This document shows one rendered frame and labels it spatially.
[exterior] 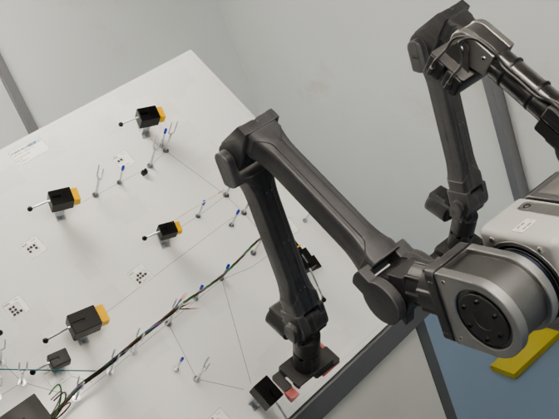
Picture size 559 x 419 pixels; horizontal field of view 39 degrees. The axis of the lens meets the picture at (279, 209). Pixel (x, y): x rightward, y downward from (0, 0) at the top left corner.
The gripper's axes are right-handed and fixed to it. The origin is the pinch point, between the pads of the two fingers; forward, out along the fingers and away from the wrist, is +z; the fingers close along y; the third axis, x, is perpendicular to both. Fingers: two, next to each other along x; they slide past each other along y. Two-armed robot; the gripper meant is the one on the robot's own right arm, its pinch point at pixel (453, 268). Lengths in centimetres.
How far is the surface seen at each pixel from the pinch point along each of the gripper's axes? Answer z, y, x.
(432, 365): 51, -4, -2
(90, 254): 0, 65, -65
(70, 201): -13, 64, -72
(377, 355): 29.2, 17.3, -6.8
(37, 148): -12, 60, -96
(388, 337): 28.0, 11.4, -8.2
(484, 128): 50, -100, -60
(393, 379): 43.8, 12.0, -3.9
